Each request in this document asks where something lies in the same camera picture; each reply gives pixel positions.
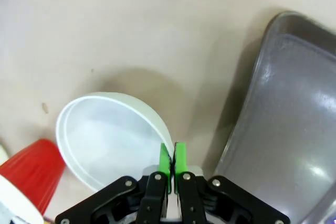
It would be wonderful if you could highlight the white plastic bowl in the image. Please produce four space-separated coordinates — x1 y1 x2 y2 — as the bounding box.
55 92 174 193

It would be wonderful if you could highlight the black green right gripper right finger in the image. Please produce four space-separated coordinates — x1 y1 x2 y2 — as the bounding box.
174 141 291 224

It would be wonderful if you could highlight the red plastic cup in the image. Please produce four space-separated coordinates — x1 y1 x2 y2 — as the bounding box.
0 139 66 224

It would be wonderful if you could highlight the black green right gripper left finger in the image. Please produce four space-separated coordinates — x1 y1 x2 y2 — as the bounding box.
55 142 173 224

